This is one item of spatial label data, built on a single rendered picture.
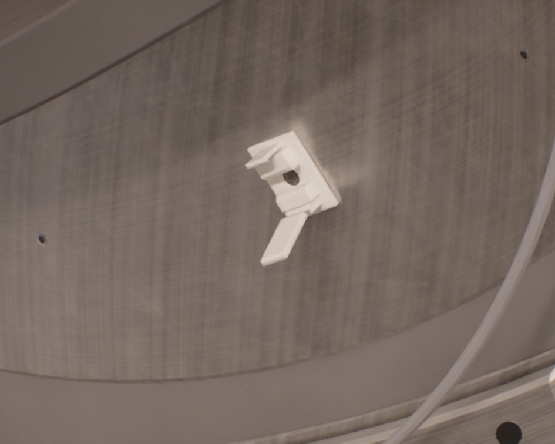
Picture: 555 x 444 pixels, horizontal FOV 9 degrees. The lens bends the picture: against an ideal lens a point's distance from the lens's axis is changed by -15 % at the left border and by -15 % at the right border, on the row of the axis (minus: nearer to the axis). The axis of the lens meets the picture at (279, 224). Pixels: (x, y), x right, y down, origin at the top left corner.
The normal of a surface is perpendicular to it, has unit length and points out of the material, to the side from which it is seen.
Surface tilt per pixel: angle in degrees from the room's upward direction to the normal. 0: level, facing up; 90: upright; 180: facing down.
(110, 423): 90
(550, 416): 90
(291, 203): 90
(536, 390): 90
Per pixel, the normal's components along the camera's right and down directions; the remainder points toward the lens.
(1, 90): -0.50, 0.50
